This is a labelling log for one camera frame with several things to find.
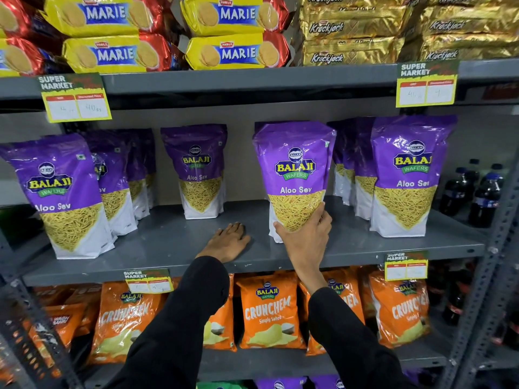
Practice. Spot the purple foil packet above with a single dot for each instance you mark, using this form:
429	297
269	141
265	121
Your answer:
279	384
327	383

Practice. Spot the grey metal shelf rack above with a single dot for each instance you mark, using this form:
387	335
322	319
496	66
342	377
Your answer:
170	238

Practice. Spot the person's right forearm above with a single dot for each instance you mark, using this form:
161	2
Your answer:
344	336

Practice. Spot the stack of gold cracker packets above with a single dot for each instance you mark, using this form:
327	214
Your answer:
348	28

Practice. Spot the purple sev snack pouch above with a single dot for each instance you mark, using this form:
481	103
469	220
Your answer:
294	166

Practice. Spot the person's right hand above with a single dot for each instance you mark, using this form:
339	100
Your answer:
307	243

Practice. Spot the yellow green price tag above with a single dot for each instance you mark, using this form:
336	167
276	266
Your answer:
148	281
76	99
406	266
426	85

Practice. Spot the person's left thumb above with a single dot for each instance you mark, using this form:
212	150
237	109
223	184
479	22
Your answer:
244	240

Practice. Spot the stack of yellow biscuit packets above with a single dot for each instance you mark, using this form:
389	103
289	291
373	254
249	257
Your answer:
239	14

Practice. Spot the dark soda bottle blue cap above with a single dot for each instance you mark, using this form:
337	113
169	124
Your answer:
497	172
473	170
484	202
454	194

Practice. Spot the person's left forearm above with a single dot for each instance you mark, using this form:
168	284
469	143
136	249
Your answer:
182	324

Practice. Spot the row of orange chip packets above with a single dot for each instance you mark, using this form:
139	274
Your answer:
267	311

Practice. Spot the person's left hand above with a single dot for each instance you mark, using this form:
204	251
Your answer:
223	246

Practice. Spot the person's right thumb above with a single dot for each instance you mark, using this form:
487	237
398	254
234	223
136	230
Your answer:
281	229

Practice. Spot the dark soda bottle red label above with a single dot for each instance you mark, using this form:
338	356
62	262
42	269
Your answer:
456	299
511	328
436	283

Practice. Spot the row of purple pouches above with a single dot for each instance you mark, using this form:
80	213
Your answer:
61	190

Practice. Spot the green foil packet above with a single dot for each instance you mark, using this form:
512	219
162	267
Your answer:
221	386

